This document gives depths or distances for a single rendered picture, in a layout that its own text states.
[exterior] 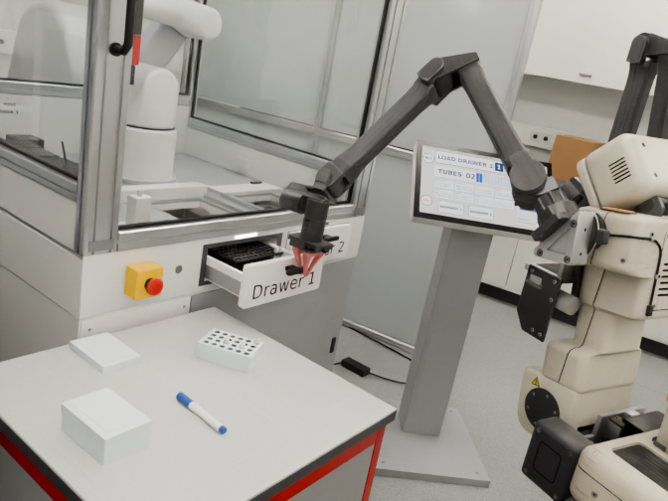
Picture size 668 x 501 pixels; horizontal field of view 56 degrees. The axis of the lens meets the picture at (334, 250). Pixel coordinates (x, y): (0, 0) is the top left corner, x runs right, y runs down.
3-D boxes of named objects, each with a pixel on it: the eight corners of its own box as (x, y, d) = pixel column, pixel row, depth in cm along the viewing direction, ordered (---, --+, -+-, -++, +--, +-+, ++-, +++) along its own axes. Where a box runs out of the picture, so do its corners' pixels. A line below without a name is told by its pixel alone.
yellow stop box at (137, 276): (163, 296, 144) (166, 267, 141) (136, 302, 138) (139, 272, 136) (149, 288, 146) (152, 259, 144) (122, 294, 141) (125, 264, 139)
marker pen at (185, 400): (227, 433, 112) (228, 425, 111) (220, 436, 111) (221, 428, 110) (182, 398, 120) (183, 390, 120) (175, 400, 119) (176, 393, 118)
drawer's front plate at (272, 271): (318, 288, 172) (325, 250, 169) (242, 309, 150) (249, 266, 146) (313, 286, 173) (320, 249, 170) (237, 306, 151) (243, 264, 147)
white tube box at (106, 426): (149, 446, 104) (152, 419, 103) (102, 467, 98) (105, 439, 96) (105, 412, 111) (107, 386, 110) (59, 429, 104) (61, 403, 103)
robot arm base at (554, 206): (561, 217, 124) (599, 219, 130) (543, 185, 128) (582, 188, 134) (531, 242, 131) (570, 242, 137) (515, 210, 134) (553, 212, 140)
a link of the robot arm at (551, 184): (562, 193, 130) (563, 204, 135) (541, 155, 135) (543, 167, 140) (520, 211, 132) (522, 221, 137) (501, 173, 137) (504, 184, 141)
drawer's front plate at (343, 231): (346, 255, 205) (352, 224, 201) (286, 269, 182) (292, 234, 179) (342, 254, 206) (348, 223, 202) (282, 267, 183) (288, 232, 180)
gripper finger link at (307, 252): (299, 267, 164) (306, 235, 162) (320, 277, 161) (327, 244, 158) (282, 271, 159) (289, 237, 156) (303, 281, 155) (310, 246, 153)
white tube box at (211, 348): (261, 357, 141) (264, 342, 140) (248, 373, 133) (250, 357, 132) (212, 342, 143) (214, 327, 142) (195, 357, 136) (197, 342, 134)
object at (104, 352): (140, 362, 129) (141, 355, 129) (102, 374, 123) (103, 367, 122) (106, 338, 137) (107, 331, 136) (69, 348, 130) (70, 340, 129)
